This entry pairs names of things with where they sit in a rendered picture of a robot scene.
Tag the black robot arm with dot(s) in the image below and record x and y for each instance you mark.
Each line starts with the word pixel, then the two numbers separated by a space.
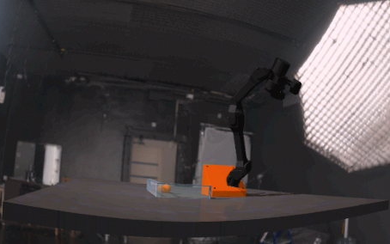
pixel 236 117

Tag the clear low wall corner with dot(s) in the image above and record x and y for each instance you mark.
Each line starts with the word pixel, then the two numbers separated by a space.
pixel 178 191

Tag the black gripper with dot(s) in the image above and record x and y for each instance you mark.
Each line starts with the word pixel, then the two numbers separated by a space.
pixel 294 86

